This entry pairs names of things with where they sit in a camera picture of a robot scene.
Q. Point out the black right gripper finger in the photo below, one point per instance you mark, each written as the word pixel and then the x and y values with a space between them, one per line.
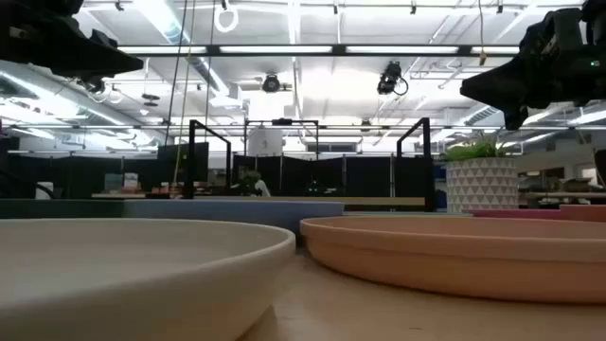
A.
pixel 515 117
pixel 497 85

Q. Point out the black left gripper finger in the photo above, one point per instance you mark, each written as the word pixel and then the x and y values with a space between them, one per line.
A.
pixel 111 61
pixel 105 40

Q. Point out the pink plate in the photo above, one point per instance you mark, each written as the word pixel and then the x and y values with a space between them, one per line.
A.
pixel 516 214

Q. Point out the orange plate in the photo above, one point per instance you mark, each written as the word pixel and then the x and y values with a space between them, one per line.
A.
pixel 584 212

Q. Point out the pale peach plate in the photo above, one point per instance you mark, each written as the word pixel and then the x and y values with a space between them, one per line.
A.
pixel 450 256

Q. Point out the dark teal plate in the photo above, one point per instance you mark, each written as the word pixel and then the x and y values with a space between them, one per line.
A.
pixel 57 208

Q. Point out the light blue plate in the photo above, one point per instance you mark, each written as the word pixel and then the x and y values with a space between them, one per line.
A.
pixel 237 213

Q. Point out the cream plate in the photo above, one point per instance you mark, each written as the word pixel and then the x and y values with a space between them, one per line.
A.
pixel 118 265

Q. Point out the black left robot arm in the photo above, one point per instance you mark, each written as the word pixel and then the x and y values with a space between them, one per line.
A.
pixel 38 5

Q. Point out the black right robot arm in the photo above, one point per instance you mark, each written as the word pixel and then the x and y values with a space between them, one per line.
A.
pixel 597 9

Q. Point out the green succulent plant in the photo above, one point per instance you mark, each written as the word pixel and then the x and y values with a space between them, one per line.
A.
pixel 473 151

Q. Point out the white patterned plant pot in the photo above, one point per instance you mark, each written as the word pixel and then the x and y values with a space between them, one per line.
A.
pixel 480 187

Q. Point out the background work table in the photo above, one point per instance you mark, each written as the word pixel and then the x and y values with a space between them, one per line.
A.
pixel 568 194

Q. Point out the black round ceiling fixture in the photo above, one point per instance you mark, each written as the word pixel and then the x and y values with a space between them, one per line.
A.
pixel 271 83

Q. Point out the black overhead light bar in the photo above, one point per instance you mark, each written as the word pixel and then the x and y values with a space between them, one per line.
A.
pixel 274 49

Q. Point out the person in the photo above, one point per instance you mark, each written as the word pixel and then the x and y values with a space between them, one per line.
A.
pixel 261 188

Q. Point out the black overhead camera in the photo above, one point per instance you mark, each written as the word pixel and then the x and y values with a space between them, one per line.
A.
pixel 390 78

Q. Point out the black partition wall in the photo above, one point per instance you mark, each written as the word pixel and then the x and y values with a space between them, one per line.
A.
pixel 369 175
pixel 85 175

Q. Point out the black background rig frame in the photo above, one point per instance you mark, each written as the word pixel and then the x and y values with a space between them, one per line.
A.
pixel 281 122

